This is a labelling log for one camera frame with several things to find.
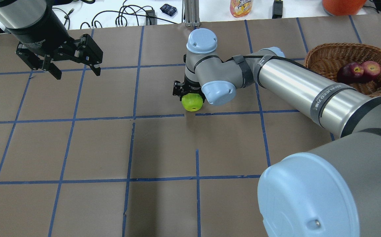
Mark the light red apple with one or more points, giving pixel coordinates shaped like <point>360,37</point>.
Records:
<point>371,69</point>

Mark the green apple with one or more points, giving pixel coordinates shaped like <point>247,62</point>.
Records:
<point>192,102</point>

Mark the aluminium frame post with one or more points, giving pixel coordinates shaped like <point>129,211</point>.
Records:
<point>191,13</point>

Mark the orange cylindrical container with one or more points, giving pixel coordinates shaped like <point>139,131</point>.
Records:
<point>342,7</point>

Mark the woven wicker basket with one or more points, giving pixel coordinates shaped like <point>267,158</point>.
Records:
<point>326,59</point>

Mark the orange juice bottle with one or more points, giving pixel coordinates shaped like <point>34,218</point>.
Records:
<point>240,8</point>

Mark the dark red apple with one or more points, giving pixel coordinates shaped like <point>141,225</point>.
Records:
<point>353,72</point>

